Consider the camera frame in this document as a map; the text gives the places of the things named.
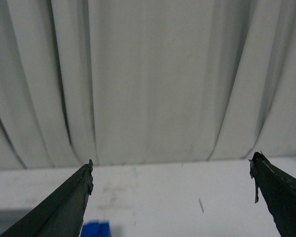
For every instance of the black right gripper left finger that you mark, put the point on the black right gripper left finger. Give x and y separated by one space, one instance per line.
61 213

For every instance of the white pleated curtain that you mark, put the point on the white pleated curtain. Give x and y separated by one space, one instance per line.
145 81

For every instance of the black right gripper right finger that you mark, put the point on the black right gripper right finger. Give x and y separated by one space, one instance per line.
278 189

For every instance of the blue plastic part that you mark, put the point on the blue plastic part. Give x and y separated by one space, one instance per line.
96 229

